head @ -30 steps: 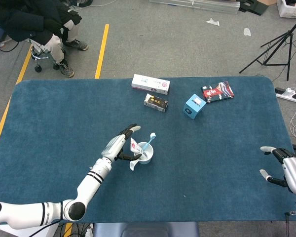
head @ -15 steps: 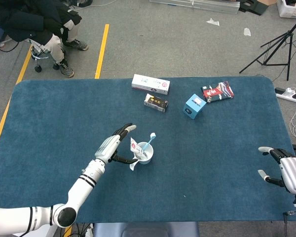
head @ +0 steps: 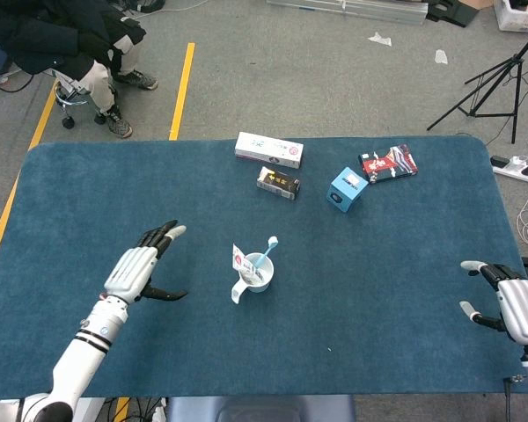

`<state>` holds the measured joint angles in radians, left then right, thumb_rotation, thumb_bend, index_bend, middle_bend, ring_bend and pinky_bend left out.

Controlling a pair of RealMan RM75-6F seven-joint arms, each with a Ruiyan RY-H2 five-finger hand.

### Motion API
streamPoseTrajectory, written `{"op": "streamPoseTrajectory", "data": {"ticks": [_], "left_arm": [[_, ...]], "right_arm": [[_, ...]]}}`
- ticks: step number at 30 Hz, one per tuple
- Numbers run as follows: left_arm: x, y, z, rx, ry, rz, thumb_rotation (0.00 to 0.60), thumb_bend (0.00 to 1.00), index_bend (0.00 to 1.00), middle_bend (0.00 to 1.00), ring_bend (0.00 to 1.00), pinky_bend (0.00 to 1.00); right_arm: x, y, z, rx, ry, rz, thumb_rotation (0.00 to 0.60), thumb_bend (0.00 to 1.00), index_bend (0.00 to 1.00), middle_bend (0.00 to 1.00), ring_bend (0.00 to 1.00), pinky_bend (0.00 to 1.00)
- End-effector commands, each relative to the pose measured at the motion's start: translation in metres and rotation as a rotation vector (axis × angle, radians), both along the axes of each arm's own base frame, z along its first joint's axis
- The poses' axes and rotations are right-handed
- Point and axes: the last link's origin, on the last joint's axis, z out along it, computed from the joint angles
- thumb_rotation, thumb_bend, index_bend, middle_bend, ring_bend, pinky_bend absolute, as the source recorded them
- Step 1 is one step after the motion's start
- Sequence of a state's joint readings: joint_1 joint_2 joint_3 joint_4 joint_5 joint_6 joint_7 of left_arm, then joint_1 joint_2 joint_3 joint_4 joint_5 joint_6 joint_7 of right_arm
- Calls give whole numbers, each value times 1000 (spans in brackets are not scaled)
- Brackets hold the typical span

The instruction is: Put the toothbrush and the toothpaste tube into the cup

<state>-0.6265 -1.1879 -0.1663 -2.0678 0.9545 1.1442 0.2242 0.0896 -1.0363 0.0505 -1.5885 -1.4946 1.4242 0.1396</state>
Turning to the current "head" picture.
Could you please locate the white paper scrap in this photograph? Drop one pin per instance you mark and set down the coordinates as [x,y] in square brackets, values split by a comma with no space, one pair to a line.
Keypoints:
[380,39]
[441,57]

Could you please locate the black metal bracket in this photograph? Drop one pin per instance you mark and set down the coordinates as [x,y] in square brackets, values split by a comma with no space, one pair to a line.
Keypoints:
[457,13]

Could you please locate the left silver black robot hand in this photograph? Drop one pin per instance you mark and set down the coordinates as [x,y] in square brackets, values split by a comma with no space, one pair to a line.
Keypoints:
[132,270]

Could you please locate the white robot base panel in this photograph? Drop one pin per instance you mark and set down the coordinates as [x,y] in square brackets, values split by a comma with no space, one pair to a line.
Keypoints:
[90,409]

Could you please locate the white toothpaste tube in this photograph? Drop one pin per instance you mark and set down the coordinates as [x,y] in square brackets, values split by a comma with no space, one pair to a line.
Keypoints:
[244,266]

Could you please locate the black round stool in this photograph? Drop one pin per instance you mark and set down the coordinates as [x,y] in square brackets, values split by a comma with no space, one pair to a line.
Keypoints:
[70,100]

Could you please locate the white storage bin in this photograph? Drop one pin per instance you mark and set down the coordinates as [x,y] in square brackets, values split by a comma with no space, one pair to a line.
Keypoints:
[510,19]

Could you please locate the white power strip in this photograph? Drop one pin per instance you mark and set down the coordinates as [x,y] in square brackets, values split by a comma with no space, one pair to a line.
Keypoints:
[510,169]

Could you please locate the blue cube speaker box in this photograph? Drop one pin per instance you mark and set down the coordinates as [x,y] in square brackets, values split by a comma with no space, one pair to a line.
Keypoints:
[345,189]

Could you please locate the white pink long box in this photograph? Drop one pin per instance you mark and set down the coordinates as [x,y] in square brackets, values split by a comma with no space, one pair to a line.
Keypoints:
[268,149]

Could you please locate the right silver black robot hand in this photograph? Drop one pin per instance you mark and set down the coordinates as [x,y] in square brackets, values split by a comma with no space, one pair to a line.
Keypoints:
[521,312]

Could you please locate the flat red black box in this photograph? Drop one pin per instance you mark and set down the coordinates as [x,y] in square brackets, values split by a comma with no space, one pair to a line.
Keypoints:
[387,163]

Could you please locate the blue table mat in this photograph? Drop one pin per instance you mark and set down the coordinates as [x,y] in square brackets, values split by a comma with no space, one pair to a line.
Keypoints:
[158,184]

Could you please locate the person in black jacket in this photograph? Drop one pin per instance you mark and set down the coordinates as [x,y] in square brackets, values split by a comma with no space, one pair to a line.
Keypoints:
[39,35]

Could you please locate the black tripod stand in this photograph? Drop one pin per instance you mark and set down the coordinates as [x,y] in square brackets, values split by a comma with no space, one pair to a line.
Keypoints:
[517,59]

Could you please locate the long white aluminium rails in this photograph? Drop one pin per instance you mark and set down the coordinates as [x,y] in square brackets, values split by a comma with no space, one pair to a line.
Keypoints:
[378,11]

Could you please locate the light blue toothbrush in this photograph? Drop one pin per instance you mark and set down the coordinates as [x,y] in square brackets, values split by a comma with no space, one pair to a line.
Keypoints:
[268,248]

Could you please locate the blue grey chair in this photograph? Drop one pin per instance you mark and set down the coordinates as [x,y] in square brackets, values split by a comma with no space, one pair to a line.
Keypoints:
[255,409]

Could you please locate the small black silver box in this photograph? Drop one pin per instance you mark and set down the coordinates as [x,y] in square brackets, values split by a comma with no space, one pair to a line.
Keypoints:
[279,182]

